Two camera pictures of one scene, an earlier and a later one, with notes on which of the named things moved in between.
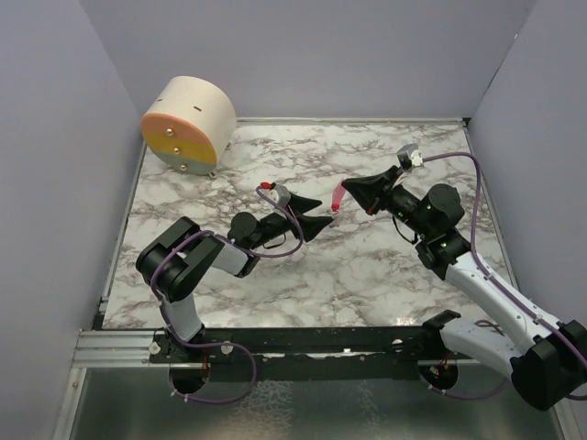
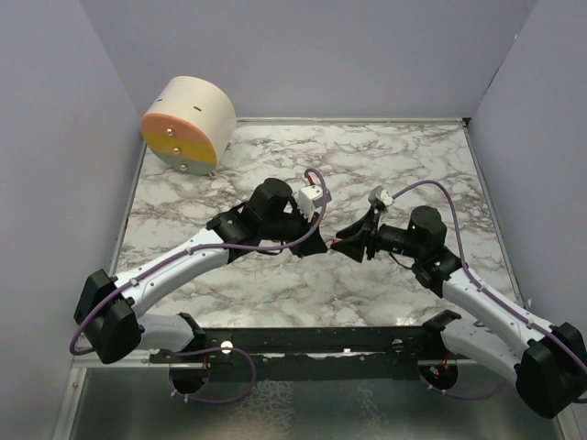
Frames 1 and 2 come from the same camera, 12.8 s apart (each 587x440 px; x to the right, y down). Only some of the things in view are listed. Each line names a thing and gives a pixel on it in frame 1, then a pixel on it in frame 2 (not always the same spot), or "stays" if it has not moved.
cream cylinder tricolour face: x=191 y=125 stays
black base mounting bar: x=312 y=353 stays
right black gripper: x=370 y=192 → x=354 y=246
